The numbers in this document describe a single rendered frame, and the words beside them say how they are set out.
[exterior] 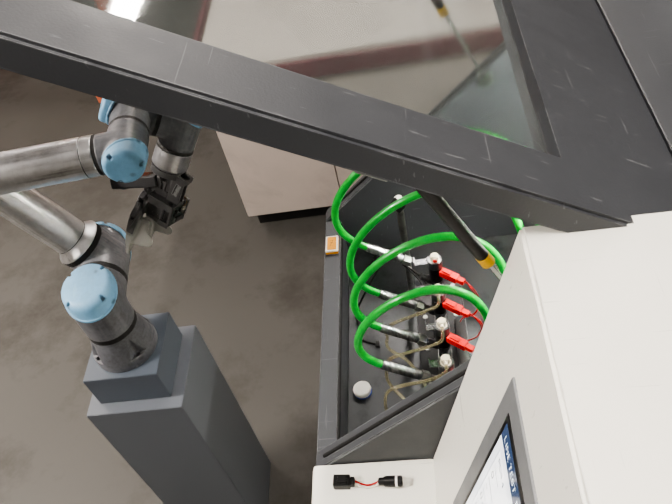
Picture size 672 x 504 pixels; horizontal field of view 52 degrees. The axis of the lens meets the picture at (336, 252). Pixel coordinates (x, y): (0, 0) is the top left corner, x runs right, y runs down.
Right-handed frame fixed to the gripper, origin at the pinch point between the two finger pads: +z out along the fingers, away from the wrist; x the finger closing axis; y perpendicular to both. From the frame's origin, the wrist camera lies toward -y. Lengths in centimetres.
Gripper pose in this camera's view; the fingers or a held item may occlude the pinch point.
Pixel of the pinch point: (136, 241)
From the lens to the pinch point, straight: 155.7
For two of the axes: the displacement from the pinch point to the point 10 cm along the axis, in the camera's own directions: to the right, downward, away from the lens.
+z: -3.8, 8.1, 4.4
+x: 3.1, -3.4, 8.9
